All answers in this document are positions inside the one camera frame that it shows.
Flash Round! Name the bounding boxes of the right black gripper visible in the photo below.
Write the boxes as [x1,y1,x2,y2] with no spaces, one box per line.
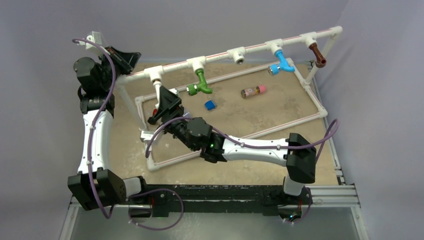
[152,87,198,152]

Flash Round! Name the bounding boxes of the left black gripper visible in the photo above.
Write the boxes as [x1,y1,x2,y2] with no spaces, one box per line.
[101,49,144,90]

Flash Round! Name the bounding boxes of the white water faucet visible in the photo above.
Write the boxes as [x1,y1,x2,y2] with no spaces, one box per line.
[151,78,179,110]

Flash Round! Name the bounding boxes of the white pvc pipe frame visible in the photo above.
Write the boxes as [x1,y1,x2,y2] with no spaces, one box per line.
[115,25,344,171]

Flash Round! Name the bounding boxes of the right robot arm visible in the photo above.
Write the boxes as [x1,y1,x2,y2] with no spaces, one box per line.
[148,86,317,204]

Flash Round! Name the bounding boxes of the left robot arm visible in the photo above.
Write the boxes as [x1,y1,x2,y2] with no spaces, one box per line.
[67,46,149,211]

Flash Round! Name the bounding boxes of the green water faucet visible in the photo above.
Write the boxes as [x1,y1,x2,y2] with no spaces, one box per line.
[186,68,213,96]

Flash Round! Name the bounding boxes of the blue water faucet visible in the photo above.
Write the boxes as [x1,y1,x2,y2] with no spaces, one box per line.
[268,50,295,76]

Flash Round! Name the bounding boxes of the brown water faucet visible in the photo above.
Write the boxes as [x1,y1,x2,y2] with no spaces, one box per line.
[309,42,327,68]

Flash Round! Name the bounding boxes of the red black small object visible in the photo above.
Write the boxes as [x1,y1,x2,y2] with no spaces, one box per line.
[147,108,158,125]

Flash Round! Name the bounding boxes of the blue cube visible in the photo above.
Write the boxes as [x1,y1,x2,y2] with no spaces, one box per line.
[204,100,216,111]

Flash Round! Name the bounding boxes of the pink capped bottle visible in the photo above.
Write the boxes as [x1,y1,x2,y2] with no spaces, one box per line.
[240,85,267,99]

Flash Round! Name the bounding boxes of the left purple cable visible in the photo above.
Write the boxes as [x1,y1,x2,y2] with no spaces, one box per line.
[72,38,117,220]

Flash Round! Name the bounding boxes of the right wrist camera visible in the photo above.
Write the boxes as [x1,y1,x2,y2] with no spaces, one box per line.
[140,130,157,144]

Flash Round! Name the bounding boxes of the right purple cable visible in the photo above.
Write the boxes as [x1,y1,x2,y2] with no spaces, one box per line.
[145,116,340,226]

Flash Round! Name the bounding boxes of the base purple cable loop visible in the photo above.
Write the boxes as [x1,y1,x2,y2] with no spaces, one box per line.
[127,188,185,232]

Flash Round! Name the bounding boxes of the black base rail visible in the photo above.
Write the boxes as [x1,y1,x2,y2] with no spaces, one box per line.
[127,184,313,220]

